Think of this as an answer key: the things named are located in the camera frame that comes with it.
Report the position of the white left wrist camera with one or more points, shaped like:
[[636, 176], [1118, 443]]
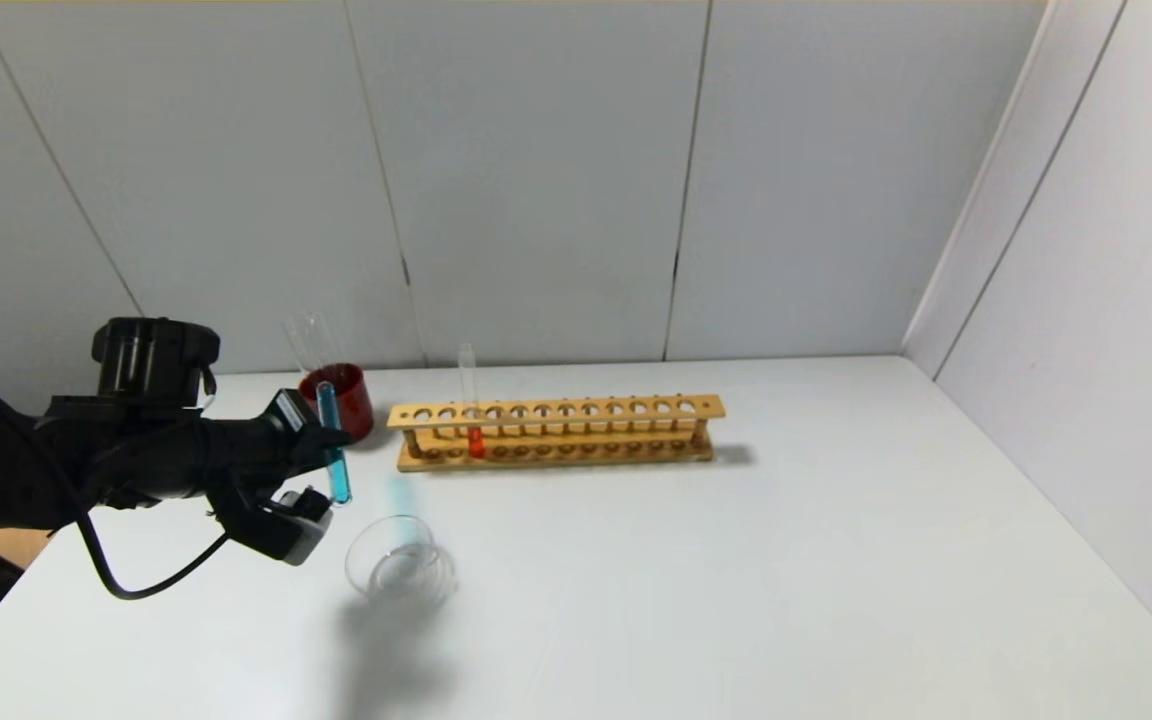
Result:
[[296, 535]]

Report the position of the clear glass beaker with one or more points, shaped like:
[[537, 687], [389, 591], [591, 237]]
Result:
[[401, 575]]

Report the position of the test tube with blue pigment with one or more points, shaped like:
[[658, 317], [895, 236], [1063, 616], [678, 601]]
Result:
[[339, 485]]

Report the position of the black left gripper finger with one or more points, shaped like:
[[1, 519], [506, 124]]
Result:
[[314, 436], [308, 462]]

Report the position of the test tube with red pigment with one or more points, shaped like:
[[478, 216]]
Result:
[[476, 442]]

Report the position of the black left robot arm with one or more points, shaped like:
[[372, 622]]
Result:
[[36, 470]]

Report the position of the red plastic cup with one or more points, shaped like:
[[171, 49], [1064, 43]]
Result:
[[358, 405]]

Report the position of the wooden test tube rack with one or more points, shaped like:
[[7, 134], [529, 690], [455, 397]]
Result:
[[556, 410]]

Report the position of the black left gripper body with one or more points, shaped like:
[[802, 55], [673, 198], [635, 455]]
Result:
[[293, 416]]

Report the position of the empty glass test tube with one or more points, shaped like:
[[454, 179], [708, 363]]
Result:
[[301, 345], [326, 342]]

